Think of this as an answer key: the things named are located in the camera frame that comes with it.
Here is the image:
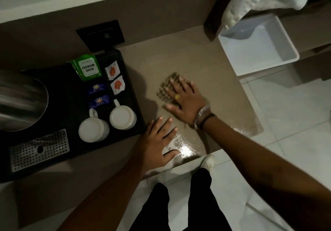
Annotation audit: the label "person's right hand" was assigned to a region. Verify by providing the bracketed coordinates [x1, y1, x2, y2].
[164, 77, 211, 128]

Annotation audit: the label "person's left hand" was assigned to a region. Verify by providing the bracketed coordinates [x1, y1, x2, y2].
[134, 116, 181, 175]

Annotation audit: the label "brown checkered cleaning cloth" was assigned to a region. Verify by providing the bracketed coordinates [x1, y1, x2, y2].
[156, 72, 181, 106]

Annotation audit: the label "person's right forearm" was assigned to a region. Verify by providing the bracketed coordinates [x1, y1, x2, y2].
[203, 114, 331, 231]

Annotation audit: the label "person's left forearm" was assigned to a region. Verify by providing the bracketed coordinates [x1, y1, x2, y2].
[56, 158, 148, 231]

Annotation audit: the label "white ceramic cup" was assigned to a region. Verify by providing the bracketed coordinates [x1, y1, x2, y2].
[109, 99, 137, 130]
[78, 108, 110, 143]

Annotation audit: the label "person's white left shoe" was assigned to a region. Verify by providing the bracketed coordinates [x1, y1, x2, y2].
[146, 174, 166, 188]

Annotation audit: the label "person's white shoe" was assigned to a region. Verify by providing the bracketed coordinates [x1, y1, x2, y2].
[200, 154, 216, 172]
[146, 174, 166, 188]

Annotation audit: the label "black wrist band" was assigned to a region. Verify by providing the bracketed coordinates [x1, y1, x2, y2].
[200, 113, 217, 130]

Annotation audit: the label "person's white right shoe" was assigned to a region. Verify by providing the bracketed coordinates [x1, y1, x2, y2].
[200, 154, 216, 172]

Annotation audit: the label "white sachet with red print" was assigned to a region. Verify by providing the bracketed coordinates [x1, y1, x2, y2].
[104, 60, 121, 81]
[110, 75, 126, 95]

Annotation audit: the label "blue sachet with flower print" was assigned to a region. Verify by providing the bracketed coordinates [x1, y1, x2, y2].
[89, 95, 111, 109]
[86, 83, 107, 95]

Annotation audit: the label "person's black trousers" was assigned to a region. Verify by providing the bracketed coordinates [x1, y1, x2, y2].
[129, 168, 232, 231]

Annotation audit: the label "white plastic bin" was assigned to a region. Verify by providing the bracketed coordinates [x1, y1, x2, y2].
[218, 14, 300, 77]

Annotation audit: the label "black serving tray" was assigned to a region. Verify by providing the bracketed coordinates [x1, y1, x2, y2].
[0, 49, 147, 184]

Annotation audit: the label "green tea packet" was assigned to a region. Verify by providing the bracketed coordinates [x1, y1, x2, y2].
[70, 54, 103, 82]

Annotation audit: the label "perforated metal drip plate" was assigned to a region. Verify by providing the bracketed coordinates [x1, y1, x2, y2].
[9, 129, 70, 173]

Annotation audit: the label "brown wooden shelf unit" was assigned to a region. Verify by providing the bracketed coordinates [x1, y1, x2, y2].
[204, 0, 331, 81]

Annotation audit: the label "stainless steel kettle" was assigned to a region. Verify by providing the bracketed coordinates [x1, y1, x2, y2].
[0, 69, 49, 132]

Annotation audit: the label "clear bangle bracelet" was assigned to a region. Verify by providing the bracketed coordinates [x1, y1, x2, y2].
[194, 104, 211, 130]

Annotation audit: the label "black wall socket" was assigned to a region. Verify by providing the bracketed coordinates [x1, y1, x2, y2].
[76, 20, 126, 53]

